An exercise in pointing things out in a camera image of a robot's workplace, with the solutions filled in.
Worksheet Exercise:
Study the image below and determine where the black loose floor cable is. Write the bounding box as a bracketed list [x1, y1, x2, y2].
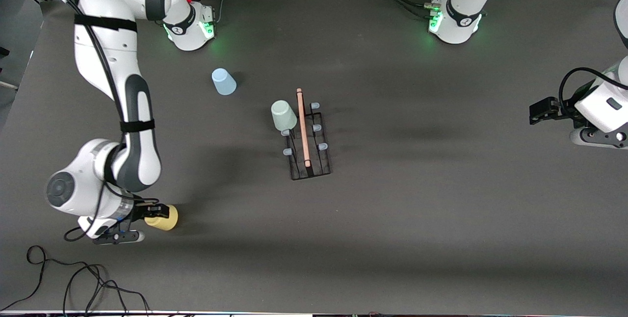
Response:
[0, 245, 118, 312]
[63, 263, 151, 316]

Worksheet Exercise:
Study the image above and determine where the black wire cup holder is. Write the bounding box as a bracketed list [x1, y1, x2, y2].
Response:
[281, 88, 333, 181]

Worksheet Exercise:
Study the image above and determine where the pale green plastic cup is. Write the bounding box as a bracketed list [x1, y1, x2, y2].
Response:
[271, 100, 298, 132]

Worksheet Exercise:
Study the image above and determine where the yellow plastic cup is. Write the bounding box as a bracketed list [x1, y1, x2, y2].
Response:
[145, 204, 179, 232]

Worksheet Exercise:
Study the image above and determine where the dark grey table cover sheet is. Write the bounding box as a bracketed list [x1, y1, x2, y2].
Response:
[0, 0, 628, 314]

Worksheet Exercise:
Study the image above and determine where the light blue plastic cup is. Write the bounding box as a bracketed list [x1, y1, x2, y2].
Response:
[211, 68, 237, 96]

